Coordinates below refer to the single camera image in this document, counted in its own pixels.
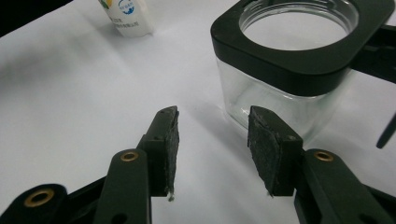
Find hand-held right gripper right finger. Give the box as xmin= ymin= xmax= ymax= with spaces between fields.
xmin=247 ymin=105 xmax=304 ymax=198

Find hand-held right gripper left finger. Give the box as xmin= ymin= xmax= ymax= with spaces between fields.
xmin=136 ymin=105 xmax=181 ymax=202

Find glass jar with black lid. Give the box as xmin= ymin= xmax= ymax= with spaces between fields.
xmin=210 ymin=0 xmax=396 ymax=150

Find blue and white milk pouch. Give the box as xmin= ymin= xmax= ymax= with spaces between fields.
xmin=97 ymin=0 xmax=155 ymax=39

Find white paper sheet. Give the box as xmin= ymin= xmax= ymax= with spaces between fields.
xmin=0 ymin=0 xmax=396 ymax=224

